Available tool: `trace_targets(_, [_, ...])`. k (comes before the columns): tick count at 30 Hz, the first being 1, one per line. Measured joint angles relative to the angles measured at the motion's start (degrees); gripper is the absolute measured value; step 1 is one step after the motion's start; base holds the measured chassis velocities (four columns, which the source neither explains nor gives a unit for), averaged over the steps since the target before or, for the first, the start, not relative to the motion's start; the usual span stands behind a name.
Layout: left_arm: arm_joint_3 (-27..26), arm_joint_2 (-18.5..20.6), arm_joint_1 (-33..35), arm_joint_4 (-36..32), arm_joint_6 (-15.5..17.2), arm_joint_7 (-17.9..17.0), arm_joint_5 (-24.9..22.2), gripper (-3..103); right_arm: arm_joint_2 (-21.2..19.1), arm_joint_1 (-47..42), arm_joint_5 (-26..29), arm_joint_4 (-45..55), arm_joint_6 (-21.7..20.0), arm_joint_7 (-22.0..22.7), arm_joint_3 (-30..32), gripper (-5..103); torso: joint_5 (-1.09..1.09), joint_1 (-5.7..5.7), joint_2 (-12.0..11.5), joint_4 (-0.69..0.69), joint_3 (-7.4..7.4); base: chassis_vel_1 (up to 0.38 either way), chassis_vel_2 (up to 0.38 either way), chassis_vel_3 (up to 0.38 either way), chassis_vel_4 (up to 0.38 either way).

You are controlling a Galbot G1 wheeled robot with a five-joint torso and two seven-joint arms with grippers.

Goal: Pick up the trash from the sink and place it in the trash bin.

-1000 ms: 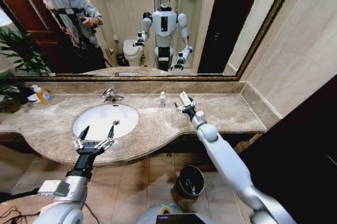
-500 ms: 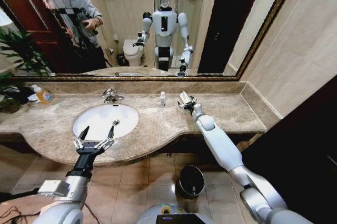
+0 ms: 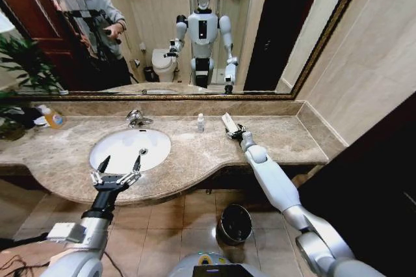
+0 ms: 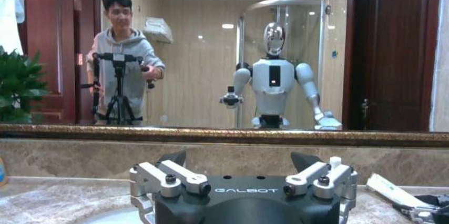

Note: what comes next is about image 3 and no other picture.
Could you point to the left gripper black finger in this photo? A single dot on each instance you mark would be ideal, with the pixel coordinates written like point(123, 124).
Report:
point(101, 168)
point(135, 169)

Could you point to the white rectangular box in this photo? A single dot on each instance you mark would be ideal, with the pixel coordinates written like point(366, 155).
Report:
point(229, 122)

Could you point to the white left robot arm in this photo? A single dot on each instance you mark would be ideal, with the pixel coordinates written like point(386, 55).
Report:
point(89, 236)

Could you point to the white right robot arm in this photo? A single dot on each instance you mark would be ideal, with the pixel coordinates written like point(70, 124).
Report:
point(273, 179)

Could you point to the chrome sink drain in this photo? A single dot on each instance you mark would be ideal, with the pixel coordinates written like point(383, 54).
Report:
point(143, 151)

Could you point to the white oval sink basin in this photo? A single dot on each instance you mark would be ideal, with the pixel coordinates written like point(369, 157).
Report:
point(126, 143)

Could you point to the round black trash bin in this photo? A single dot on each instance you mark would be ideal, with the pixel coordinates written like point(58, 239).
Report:
point(235, 223)

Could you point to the small black bin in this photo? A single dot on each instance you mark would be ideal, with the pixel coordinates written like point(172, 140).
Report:
point(150, 74)

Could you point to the small white bottle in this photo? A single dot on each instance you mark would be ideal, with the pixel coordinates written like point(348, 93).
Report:
point(200, 125)

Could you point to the chrome faucet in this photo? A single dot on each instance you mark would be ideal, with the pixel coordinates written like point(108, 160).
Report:
point(135, 117)

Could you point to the orange liquid soap bottle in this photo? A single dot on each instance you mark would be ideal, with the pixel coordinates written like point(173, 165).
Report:
point(54, 120)

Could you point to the white plastic packet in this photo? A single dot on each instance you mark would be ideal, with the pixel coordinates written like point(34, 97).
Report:
point(40, 108)

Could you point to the black pouch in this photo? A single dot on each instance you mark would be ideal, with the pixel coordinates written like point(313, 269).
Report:
point(27, 117)

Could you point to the dark plant pot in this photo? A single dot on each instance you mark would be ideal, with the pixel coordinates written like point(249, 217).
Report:
point(11, 132)

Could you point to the white toilet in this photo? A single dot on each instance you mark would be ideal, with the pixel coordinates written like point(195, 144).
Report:
point(164, 62)

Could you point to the white robot front shell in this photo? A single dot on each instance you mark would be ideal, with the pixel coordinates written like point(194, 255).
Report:
point(208, 262)

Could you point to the green leafy plant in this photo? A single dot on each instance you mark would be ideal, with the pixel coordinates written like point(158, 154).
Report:
point(27, 62)

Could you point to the dark wooden door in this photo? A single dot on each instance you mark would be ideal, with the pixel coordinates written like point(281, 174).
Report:
point(360, 192)

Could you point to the person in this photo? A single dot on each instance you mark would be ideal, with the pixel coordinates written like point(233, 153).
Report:
point(94, 10)

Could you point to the black camera tripod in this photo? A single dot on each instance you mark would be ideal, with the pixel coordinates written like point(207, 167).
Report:
point(94, 33)

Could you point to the gold framed wall mirror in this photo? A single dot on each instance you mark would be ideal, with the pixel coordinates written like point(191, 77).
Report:
point(156, 7)

